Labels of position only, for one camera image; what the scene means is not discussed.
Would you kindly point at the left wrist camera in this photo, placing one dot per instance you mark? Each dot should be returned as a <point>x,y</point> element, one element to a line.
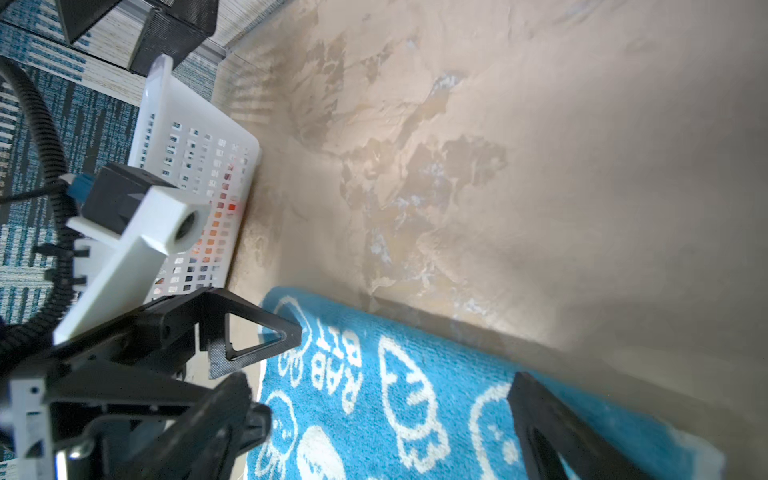
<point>130,221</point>

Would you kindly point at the blue bunny pattern towel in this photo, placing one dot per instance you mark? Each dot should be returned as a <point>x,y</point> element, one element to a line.
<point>363,397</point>

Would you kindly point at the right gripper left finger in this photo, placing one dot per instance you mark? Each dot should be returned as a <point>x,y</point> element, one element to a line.
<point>207,439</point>

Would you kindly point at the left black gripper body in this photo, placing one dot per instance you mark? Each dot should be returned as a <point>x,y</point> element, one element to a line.
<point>100,398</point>

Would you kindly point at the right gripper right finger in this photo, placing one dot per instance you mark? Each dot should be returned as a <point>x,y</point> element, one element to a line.
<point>552,436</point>

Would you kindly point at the black wire shelf rack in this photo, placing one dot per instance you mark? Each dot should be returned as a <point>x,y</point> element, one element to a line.
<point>172,29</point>

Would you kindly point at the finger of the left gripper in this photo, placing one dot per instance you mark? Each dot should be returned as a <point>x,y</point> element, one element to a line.
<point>236,333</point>

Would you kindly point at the white plastic laundry basket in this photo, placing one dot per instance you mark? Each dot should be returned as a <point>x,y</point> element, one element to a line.
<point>179,139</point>

